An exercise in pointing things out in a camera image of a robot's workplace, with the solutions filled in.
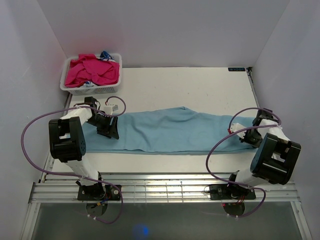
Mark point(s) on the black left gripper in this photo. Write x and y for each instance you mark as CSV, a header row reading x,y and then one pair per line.
x,y
113,127

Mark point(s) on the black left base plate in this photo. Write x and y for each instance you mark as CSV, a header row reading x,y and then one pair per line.
x,y
113,193

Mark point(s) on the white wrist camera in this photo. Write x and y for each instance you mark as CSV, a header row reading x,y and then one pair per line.
x,y
237,129
110,108

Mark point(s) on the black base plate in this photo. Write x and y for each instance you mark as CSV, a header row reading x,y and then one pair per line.
x,y
217,193
113,193

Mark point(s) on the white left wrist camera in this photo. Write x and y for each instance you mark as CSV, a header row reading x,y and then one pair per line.
x,y
110,108

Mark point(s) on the aluminium rail frame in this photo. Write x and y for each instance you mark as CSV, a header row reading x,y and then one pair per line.
x,y
154,188

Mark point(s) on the pink garment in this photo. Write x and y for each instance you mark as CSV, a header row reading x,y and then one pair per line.
x,y
87,68

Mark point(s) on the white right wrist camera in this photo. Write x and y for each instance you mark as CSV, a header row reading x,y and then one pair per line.
x,y
237,129

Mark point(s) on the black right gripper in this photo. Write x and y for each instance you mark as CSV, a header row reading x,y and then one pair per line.
x,y
255,145

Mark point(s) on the dark table label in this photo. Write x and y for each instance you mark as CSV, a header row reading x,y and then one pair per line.
x,y
236,69

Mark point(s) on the white plastic laundry basket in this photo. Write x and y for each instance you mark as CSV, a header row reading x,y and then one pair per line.
x,y
89,88

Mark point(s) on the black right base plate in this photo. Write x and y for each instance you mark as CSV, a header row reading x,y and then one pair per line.
x,y
217,193

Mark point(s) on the blue white patterned garment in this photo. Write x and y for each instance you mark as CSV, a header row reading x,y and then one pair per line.
x,y
106,57

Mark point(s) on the light blue trousers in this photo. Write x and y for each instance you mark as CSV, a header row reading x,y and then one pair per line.
x,y
171,131

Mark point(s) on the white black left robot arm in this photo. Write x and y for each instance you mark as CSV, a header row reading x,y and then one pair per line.
x,y
68,145

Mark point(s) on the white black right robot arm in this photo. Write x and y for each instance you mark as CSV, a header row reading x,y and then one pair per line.
x,y
275,158

